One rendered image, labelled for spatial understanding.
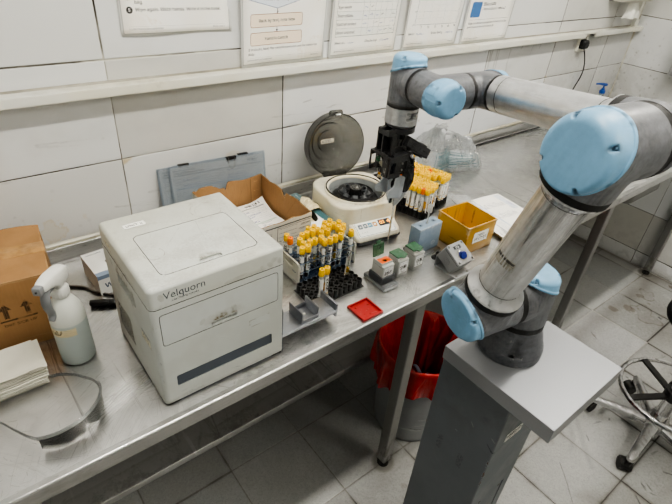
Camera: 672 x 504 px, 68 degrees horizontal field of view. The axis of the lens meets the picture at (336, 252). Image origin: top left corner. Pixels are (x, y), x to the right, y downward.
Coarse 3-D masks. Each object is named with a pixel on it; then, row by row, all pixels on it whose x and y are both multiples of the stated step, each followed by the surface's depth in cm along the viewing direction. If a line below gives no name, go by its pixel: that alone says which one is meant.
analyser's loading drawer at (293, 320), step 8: (320, 296) 127; (328, 296) 125; (304, 304) 123; (312, 304) 121; (320, 304) 125; (328, 304) 125; (336, 304) 122; (288, 312) 121; (296, 312) 119; (304, 312) 122; (312, 312) 122; (320, 312) 122; (328, 312) 123; (336, 312) 124; (288, 320) 119; (296, 320) 119; (304, 320) 118; (312, 320) 120; (288, 328) 117; (296, 328) 117
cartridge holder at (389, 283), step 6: (372, 270) 139; (366, 276) 141; (372, 276) 139; (378, 276) 137; (390, 276) 138; (372, 282) 140; (378, 282) 138; (384, 282) 138; (390, 282) 139; (396, 282) 139; (384, 288) 136; (390, 288) 138
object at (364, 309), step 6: (360, 300) 132; (366, 300) 133; (348, 306) 130; (354, 306) 131; (360, 306) 131; (366, 306) 131; (372, 306) 132; (354, 312) 128; (360, 312) 129; (366, 312) 129; (372, 312) 130; (378, 312) 129; (360, 318) 127; (366, 318) 127
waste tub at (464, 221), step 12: (456, 204) 162; (468, 204) 164; (444, 216) 157; (456, 216) 165; (468, 216) 166; (480, 216) 161; (492, 216) 157; (444, 228) 158; (456, 228) 154; (468, 228) 150; (480, 228) 153; (492, 228) 157; (444, 240) 160; (456, 240) 156; (468, 240) 153; (480, 240) 157
